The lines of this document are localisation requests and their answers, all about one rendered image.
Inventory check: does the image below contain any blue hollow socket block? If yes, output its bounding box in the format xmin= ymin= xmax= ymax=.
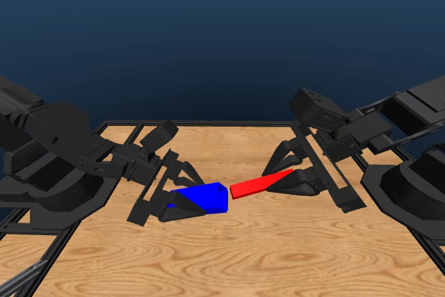
xmin=168 ymin=182 xmax=229 ymax=214

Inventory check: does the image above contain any thin red peg bar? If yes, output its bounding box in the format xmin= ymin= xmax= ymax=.
xmin=229 ymin=168 xmax=294 ymax=201

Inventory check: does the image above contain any black table frame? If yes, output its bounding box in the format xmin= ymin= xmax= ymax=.
xmin=0 ymin=120 xmax=445 ymax=297

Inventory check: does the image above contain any grey metal strut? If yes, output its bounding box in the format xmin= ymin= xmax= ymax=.
xmin=0 ymin=259 xmax=48 ymax=297

